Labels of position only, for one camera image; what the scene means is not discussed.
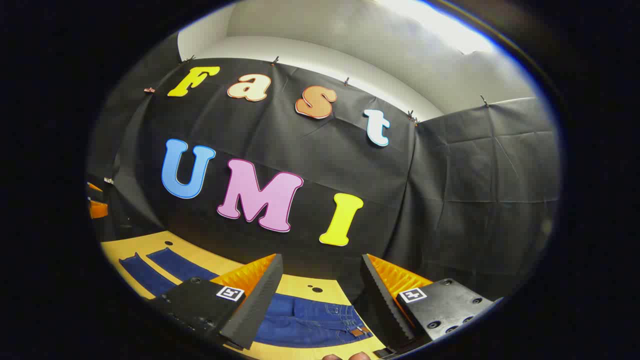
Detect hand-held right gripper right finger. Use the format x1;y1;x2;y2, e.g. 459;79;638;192
360;253;505;352

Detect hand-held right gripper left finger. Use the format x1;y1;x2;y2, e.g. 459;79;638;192
148;253;284;351

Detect blue denim jeans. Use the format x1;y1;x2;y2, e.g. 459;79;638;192
119;247;374;349

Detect black backdrop cloth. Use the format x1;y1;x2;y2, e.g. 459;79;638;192
86;32;561;306

